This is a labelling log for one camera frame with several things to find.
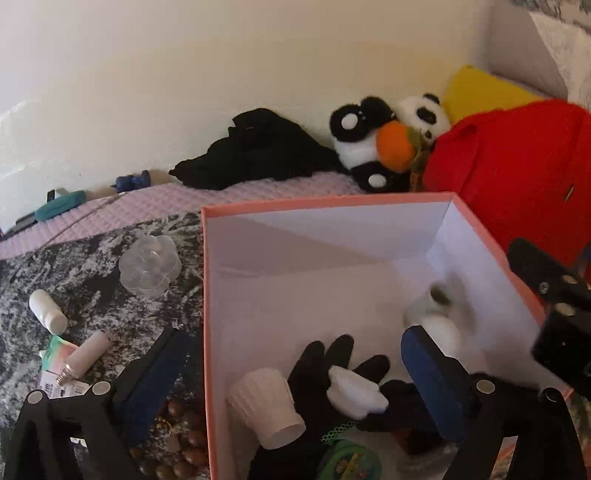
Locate blue toy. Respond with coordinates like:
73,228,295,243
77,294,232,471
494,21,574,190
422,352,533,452
110,169,153,193

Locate pink checked sheet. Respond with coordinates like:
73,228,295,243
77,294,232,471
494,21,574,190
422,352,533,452
0,175,366,260

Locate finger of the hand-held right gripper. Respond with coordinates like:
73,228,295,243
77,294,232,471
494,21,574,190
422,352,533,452
507,237,591,394

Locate small pink and green box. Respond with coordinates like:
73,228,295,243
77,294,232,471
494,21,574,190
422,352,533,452
40,334,79,375

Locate white bulb housing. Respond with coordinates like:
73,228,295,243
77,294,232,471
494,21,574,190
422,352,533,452
403,276,463,366

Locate black glove with green mesh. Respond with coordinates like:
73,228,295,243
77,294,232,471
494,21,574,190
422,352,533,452
249,334,440,480

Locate white ribbed cup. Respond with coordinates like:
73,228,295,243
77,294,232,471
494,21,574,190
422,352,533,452
228,367,307,450

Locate panda plush toy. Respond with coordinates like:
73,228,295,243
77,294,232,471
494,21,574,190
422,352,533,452
329,93,454,194

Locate flat black object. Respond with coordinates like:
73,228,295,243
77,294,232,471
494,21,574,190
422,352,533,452
0,211,38,241

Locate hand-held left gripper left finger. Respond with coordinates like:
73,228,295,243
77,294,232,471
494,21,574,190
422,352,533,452
0,329,190,480

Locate brown wooden bead bracelet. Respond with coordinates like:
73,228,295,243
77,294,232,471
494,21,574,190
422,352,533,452
129,399,209,480

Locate pile of black clothes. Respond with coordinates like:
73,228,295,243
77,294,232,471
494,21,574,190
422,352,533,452
168,107,345,191

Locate teal case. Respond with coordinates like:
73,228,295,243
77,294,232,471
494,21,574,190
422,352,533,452
34,189,89,222

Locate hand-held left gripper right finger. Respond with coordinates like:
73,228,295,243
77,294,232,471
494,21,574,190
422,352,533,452
400,325,590,480

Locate grey cushion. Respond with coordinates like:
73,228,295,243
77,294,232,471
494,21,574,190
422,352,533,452
486,0,591,100

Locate pink cardboard box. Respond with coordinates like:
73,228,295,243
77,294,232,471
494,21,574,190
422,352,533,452
201,192,574,480

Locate clear flower-shaped plastic container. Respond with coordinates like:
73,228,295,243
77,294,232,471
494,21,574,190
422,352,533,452
118,233,182,296

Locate small light bulb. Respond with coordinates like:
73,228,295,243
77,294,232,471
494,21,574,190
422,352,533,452
55,331,112,382

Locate green tape measure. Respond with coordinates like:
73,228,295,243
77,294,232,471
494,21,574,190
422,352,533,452
318,439,382,480

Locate red cloth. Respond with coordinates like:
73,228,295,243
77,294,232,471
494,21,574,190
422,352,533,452
422,100,591,283

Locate grey marbled blanket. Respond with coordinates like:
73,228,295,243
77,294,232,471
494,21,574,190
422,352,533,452
0,210,206,480

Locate yellow pillow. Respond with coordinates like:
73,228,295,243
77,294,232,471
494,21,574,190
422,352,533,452
440,64,546,126

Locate small white bottle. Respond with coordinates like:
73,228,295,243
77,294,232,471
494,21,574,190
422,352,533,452
28,289,69,336

